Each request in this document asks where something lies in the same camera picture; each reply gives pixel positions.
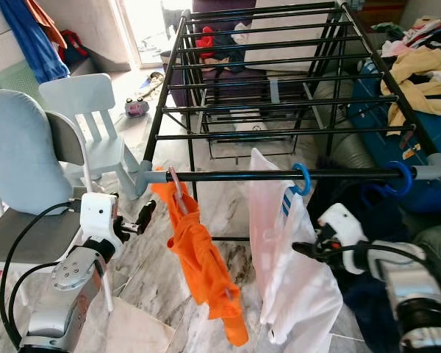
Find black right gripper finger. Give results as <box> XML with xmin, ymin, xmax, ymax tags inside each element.
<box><xmin>293</xmin><ymin>243</ymin><xmax>330</xmax><ymax>263</ymax></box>

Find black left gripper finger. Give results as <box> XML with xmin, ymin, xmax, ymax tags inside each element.
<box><xmin>136</xmin><ymin>200</ymin><xmax>157</xmax><ymax>235</ymax></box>

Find white shirt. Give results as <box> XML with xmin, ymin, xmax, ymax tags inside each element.
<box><xmin>248</xmin><ymin>149</ymin><xmax>344</xmax><ymax>346</ymax></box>

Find blue plastic hanger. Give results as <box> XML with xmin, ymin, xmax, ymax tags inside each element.
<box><xmin>360</xmin><ymin>160</ymin><xmax>416</xmax><ymax>210</ymax></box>
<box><xmin>290</xmin><ymin>162</ymin><xmax>314</xmax><ymax>198</ymax></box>

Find pink plastic hanger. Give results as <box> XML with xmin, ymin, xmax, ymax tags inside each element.
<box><xmin>165</xmin><ymin>166</ymin><xmax>188</xmax><ymax>215</ymax></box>

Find orange garment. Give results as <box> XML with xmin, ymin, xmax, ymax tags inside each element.
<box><xmin>151</xmin><ymin>180</ymin><xmax>251</xmax><ymax>348</ymax></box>

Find black metal drying rack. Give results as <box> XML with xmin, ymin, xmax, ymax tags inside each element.
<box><xmin>136</xmin><ymin>0</ymin><xmax>441</xmax><ymax>243</ymax></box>

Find grey folding chair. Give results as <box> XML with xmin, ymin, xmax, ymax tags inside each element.
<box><xmin>0</xmin><ymin>110</ymin><xmax>126</xmax><ymax>310</ymax></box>

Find blue suitcase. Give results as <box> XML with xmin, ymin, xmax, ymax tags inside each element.
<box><xmin>349</xmin><ymin>59</ymin><xmax>441</xmax><ymax>214</ymax></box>

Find light blue chair cushion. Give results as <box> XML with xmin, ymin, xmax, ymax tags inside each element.
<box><xmin>0</xmin><ymin>90</ymin><xmax>78</xmax><ymax>218</ymax></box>

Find colourful floor cloth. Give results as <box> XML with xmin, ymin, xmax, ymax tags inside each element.
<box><xmin>138</xmin><ymin>71</ymin><xmax>167</xmax><ymax>98</ymax></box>

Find light blue child chair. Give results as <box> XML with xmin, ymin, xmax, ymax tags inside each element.
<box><xmin>38</xmin><ymin>74</ymin><xmax>140</xmax><ymax>198</ymax></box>

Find white printed pillow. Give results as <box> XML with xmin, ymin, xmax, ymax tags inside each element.
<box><xmin>232</xmin><ymin>110</ymin><xmax>274</xmax><ymax>133</ymax></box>

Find purple sofa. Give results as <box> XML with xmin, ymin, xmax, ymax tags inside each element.
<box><xmin>160</xmin><ymin>0</ymin><xmax>273</xmax><ymax>107</ymax></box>

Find red black bag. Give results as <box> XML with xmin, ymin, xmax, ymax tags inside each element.
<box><xmin>59</xmin><ymin>29</ymin><xmax>93</xmax><ymax>71</ymax></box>

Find small red cloth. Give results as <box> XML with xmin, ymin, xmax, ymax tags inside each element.
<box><xmin>195</xmin><ymin>26</ymin><xmax>215</xmax><ymax>60</ymax></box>

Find green board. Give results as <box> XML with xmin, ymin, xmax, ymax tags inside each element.
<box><xmin>0</xmin><ymin>59</ymin><xmax>46</xmax><ymax>95</ymax></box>

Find mustard garment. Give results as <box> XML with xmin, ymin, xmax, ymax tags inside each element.
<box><xmin>381</xmin><ymin>46</ymin><xmax>441</xmax><ymax>126</ymax></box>

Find blue hanging garment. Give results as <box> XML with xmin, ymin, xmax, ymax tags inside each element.
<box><xmin>0</xmin><ymin>0</ymin><xmax>71</xmax><ymax>85</ymax></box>

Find orange hanging cloth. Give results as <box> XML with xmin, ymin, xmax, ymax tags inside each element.
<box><xmin>26</xmin><ymin>0</ymin><xmax>67</xmax><ymax>51</ymax></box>

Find white mattress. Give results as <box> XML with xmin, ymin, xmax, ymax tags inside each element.
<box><xmin>243</xmin><ymin>0</ymin><xmax>372</xmax><ymax>74</ymax></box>

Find mixed clothes pile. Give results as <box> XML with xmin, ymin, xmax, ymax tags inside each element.
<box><xmin>371</xmin><ymin>15</ymin><xmax>441</xmax><ymax>58</ymax></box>

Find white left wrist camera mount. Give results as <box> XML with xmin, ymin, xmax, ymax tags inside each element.
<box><xmin>79</xmin><ymin>193</ymin><xmax>123</xmax><ymax>245</ymax></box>

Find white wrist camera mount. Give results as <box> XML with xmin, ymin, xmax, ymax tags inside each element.
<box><xmin>318</xmin><ymin>203</ymin><xmax>370</xmax><ymax>274</ymax></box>
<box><xmin>79</xmin><ymin>193</ymin><xmax>123</xmax><ymax>245</ymax></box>

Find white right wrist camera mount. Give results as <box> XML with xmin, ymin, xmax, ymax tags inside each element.
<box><xmin>318</xmin><ymin>203</ymin><xmax>370</xmax><ymax>274</ymax></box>

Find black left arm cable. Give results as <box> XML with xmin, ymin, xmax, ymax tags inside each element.
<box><xmin>6</xmin><ymin>200</ymin><xmax>85</xmax><ymax>350</ymax></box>

